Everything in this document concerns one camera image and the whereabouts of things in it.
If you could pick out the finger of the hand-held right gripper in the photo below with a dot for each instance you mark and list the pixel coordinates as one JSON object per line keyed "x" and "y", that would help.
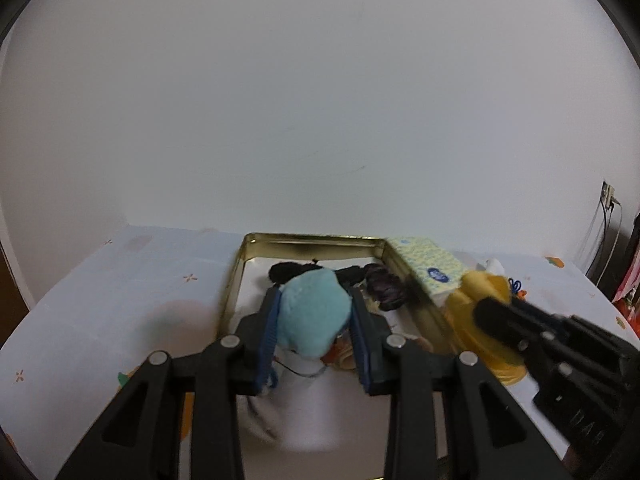
{"x": 542, "y": 316}
{"x": 500, "y": 330}

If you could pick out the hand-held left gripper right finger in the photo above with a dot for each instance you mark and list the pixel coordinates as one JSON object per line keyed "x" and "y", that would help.
{"x": 361, "y": 340}

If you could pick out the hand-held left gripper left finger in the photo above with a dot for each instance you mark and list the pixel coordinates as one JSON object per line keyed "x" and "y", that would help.
{"x": 270, "y": 330}

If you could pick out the yellow plush toy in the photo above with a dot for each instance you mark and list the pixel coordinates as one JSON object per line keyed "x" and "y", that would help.
{"x": 470, "y": 320}

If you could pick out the light blue plush toy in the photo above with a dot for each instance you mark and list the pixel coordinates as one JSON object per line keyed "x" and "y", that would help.
{"x": 312, "y": 315}

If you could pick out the gold metal tin tray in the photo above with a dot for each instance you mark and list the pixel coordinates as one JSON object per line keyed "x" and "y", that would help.
{"x": 235, "y": 290}

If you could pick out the black rhinestone velvet scrunchie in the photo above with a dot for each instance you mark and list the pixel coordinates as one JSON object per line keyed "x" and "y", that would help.
{"x": 285, "y": 272}

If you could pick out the purple scrunchie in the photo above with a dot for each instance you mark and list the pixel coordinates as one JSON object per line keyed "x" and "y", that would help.
{"x": 385, "y": 287}

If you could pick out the white crumpled tissue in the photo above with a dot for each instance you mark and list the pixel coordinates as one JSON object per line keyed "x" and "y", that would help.
{"x": 495, "y": 265}

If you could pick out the white cloth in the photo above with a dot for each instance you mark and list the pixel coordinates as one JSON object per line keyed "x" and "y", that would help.
{"x": 300, "y": 410}

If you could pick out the red pink cloth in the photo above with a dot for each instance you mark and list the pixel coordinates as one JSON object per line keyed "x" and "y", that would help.
{"x": 629, "y": 290}

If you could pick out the yellow patterned tissue pack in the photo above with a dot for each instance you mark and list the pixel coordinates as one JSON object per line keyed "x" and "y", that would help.
{"x": 425, "y": 265}

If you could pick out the dark furniture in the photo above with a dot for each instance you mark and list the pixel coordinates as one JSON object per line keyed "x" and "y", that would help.
{"x": 632, "y": 240}

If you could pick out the printed white tablecloth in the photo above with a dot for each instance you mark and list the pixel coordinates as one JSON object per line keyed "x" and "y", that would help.
{"x": 125, "y": 285}

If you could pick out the brown wooden furniture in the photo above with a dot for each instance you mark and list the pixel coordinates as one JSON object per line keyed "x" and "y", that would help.
{"x": 12, "y": 295}

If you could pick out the white wall outlet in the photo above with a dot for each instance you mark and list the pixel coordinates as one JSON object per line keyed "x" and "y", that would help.
{"x": 608, "y": 195}

